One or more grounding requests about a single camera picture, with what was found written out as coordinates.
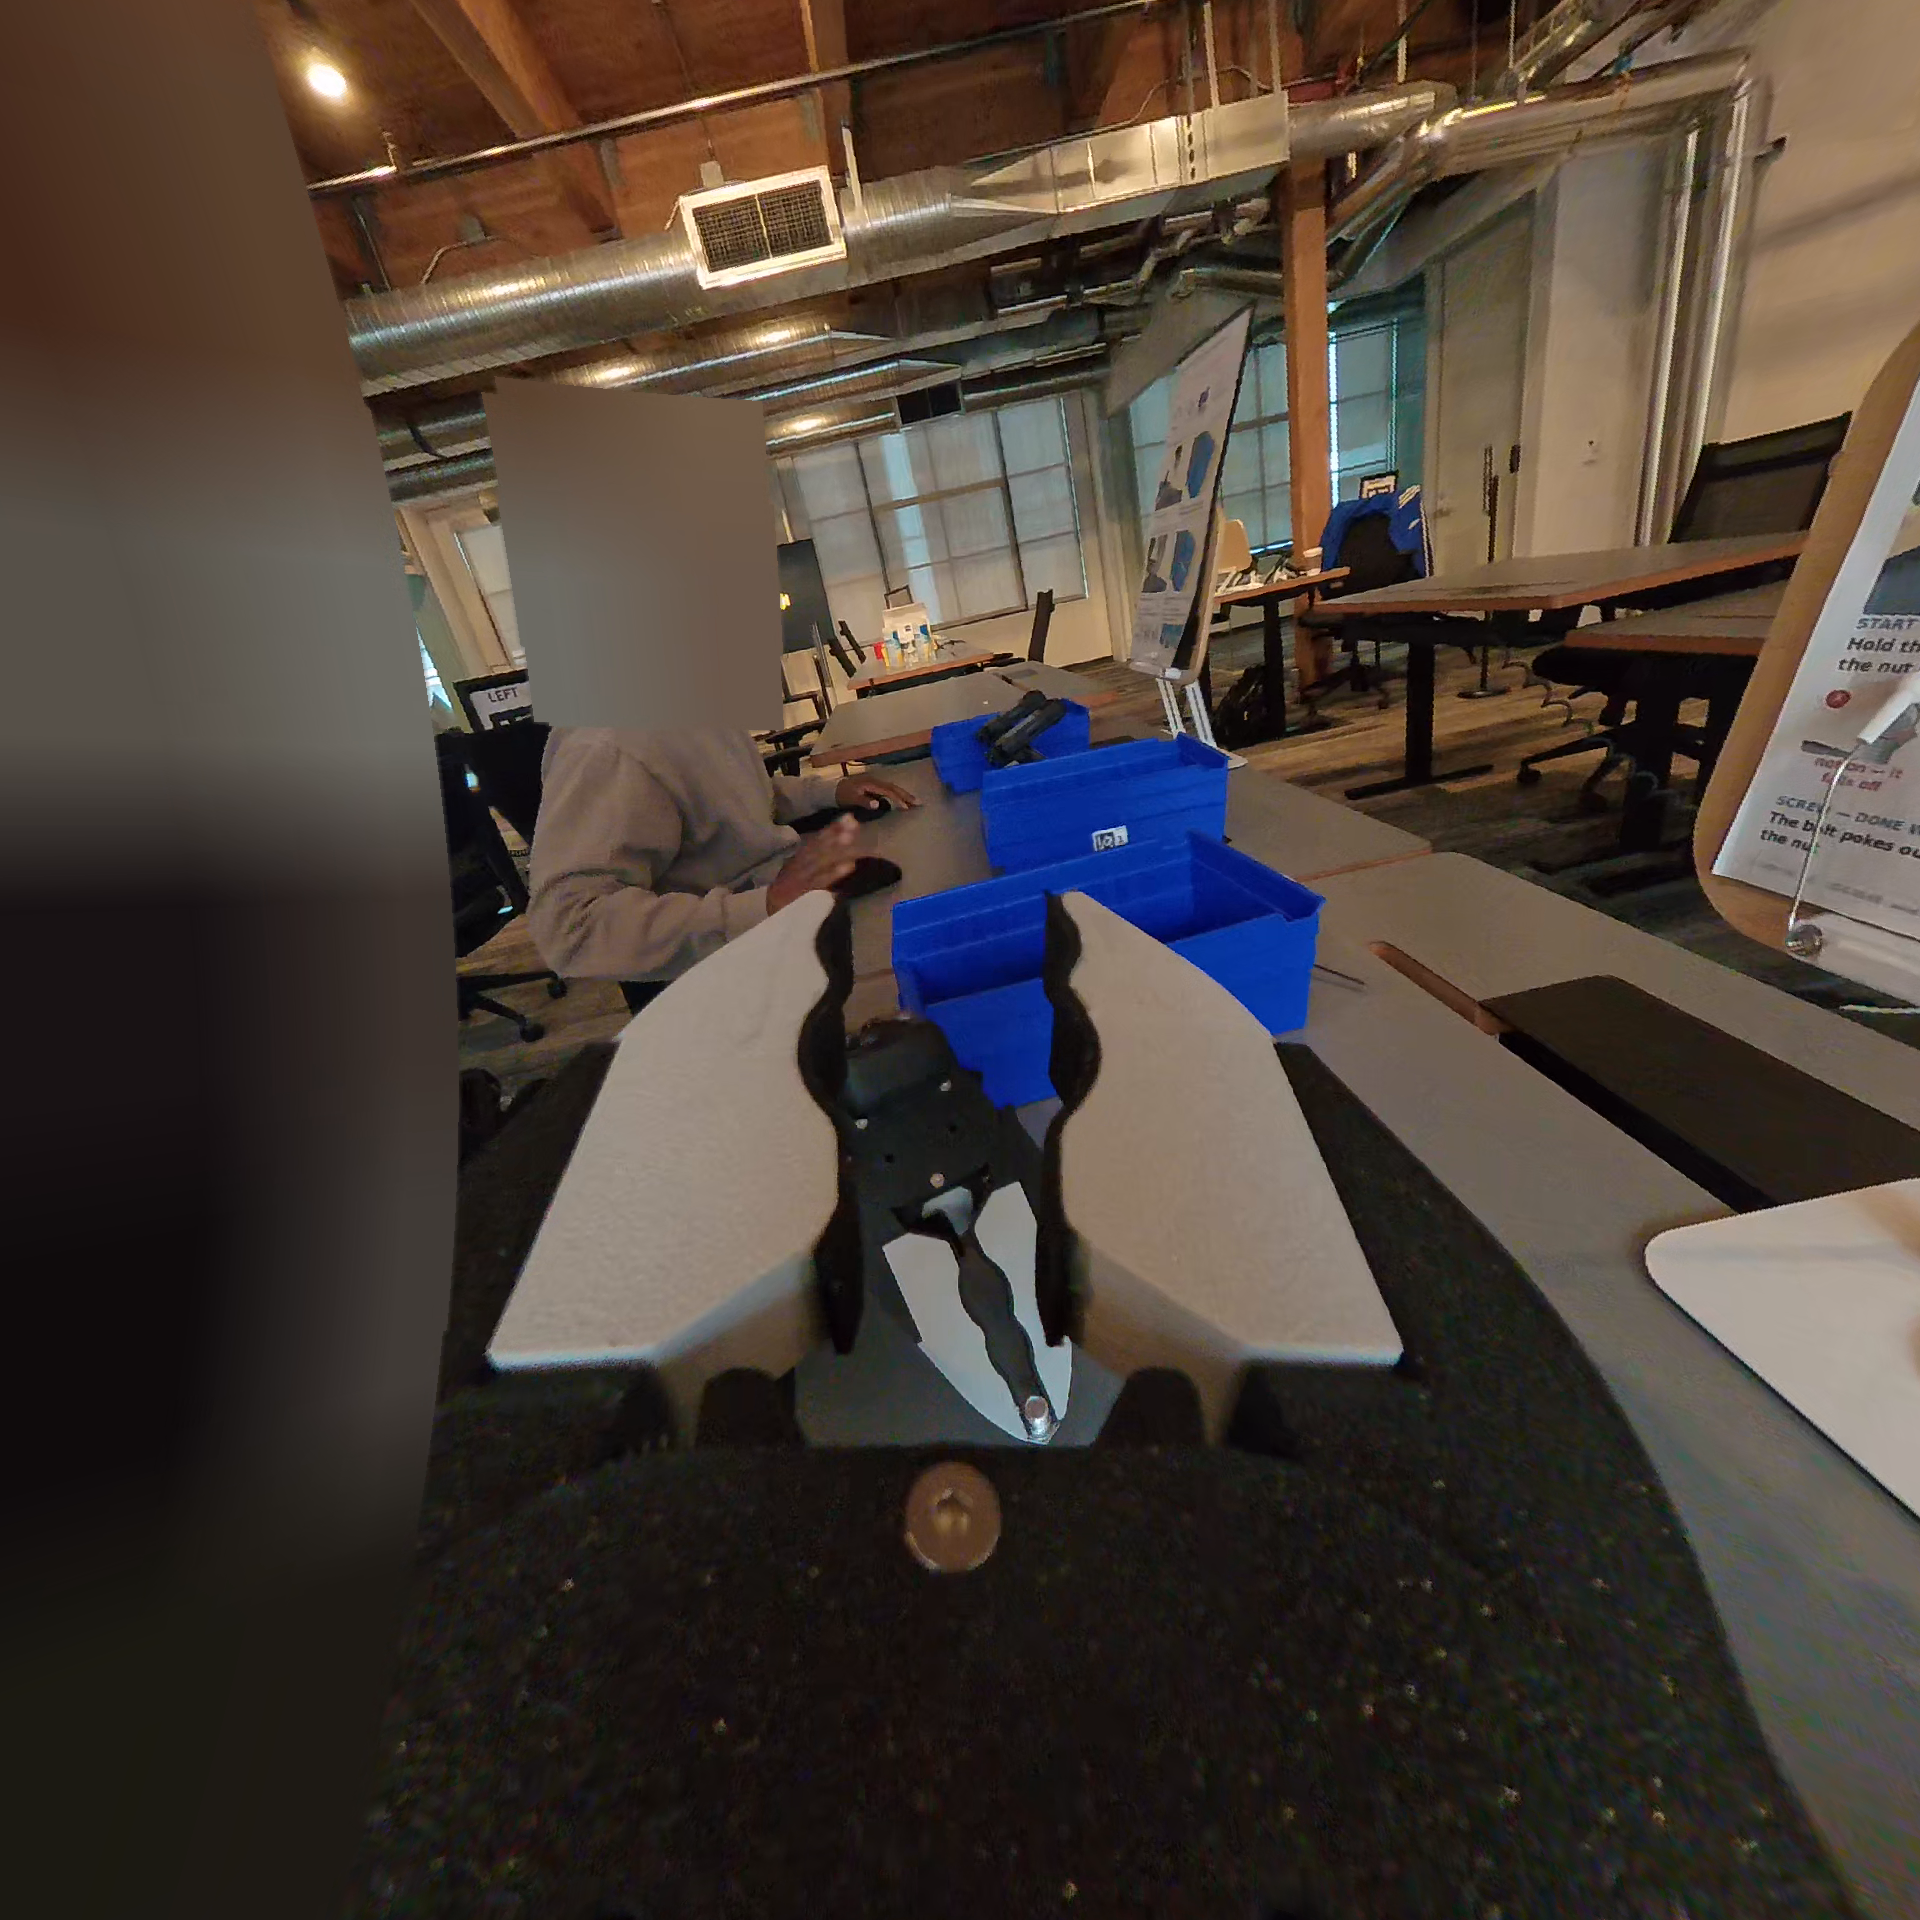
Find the printed instruction sheet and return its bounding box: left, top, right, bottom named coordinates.
left=1714, top=449, right=1920, bottom=932

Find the wooden table with bottles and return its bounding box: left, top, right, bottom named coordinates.
left=846, top=607, right=1022, bottom=699

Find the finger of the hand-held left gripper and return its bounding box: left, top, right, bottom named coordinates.
left=963, top=1181, right=1076, bottom=1409
left=883, top=1230, right=1040, bottom=1425

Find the blue plastic bin with label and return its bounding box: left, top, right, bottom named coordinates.
left=982, top=733, right=1232, bottom=874

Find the wooden post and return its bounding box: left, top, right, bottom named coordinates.
left=1280, top=157, right=1336, bottom=683

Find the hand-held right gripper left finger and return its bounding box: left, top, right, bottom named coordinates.
left=486, top=891, right=868, bottom=1440

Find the black mesh office chair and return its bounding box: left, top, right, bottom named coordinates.
left=1522, top=411, right=1852, bottom=789

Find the black mat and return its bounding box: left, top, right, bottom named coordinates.
left=1476, top=975, right=1920, bottom=1217

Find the silver vertical duct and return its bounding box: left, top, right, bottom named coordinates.
left=1650, top=52, right=1761, bottom=588

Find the large grid window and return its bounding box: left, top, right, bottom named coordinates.
left=779, top=396, right=1089, bottom=640

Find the wooden instruction board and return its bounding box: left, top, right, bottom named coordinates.
left=1693, top=322, right=1920, bottom=962

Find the white air vent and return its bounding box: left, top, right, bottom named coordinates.
left=678, top=167, right=845, bottom=291

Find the blue jacket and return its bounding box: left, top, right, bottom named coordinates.
left=1320, top=487, right=1427, bottom=579

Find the poster on white easel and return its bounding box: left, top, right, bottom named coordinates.
left=1121, top=308, right=1259, bottom=767

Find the long wooden desk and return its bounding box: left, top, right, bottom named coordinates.
left=1305, top=530, right=1809, bottom=797

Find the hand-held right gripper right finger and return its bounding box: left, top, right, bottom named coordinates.
left=1041, top=889, right=1403, bottom=1440

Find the silver spiral duct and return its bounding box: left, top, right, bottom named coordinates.
left=343, top=82, right=1457, bottom=390

